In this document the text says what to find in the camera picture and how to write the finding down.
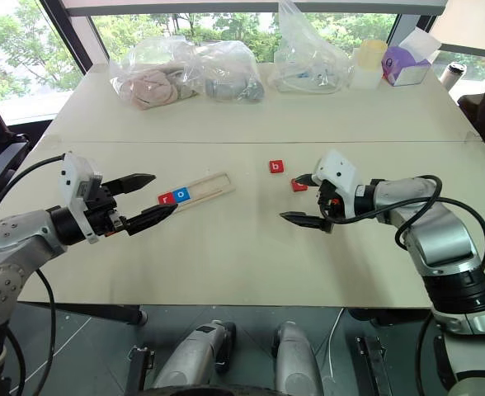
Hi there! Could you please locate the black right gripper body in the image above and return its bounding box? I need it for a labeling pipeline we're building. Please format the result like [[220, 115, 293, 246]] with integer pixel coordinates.
[[316, 179, 346, 223]]

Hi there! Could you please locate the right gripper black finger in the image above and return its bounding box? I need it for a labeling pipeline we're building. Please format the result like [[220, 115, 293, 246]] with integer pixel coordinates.
[[293, 172, 320, 187], [279, 210, 335, 234]]

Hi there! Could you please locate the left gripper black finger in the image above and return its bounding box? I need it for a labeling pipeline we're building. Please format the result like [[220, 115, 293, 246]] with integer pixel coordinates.
[[124, 204, 181, 238], [103, 172, 158, 196]]

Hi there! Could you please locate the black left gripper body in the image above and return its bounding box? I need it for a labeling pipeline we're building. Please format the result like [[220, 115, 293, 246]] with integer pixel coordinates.
[[83, 180, 130, 238]]

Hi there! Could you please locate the wooden letter tray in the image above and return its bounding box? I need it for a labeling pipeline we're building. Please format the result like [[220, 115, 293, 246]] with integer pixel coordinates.
[[158, 172, 237, 215]]

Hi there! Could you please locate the silver rounded robot leg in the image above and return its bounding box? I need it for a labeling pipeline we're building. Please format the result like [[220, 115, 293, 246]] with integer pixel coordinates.
[[150, 319, 238, 392], [271, 320, 325, 396]]

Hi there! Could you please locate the plastic bag with pink items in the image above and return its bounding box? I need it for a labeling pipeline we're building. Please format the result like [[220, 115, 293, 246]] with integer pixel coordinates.
[[108, 35, 205, 112]]

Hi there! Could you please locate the black table foot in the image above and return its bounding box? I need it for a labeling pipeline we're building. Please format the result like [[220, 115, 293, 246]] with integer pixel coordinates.
[[51, 302, 149, 328], [346, 306, 434, 328]]

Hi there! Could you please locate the white and yellow plastic container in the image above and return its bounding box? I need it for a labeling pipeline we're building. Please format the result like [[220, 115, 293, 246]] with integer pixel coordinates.
[[348, 39, 388, 91]]

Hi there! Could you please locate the plastic bag with grey items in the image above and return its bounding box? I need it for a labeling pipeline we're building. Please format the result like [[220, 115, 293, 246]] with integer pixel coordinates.
[[183, 39, 266, 105]]

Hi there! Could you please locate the purple tissue box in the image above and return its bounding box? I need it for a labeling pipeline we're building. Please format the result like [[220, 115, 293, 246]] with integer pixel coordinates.
[[379, 30, 442, 88]]

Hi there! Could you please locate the dark seat beside person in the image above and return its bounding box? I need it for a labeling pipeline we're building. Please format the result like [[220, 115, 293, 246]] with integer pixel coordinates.
[[456, 93, 485, 121]]

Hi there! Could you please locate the metal cup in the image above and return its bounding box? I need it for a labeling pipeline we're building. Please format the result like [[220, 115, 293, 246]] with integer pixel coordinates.
[[440, 61, 469, 101]]

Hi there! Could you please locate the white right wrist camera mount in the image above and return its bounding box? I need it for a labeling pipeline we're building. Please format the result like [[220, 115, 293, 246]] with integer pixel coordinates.
[[311, 149, 368, 219]]

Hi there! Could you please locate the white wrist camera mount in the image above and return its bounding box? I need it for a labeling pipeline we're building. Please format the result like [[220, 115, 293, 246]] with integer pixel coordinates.
[[59, 151, 104, 245], [311, 149, 368, 219]]

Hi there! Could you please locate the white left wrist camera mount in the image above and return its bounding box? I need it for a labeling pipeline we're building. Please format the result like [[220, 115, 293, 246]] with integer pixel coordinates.
[[59, 151, 104, 245]]

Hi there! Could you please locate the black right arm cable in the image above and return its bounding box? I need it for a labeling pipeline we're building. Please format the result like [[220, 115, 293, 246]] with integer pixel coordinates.
[[327, 174, 485, 285]]

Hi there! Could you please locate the clear plastic bag with cables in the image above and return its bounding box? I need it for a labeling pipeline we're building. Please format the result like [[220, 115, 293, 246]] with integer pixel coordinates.
[[266, 0, 354, 95]]

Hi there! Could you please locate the thin white floor cable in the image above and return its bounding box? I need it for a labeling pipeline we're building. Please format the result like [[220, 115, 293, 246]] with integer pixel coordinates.
[[326, 306, 347, 381]]

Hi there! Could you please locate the black metal floor bracket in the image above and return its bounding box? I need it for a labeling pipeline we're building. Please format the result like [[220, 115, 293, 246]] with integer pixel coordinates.
[[125, 345, 156, 396], [355, 335, 393, 396]]

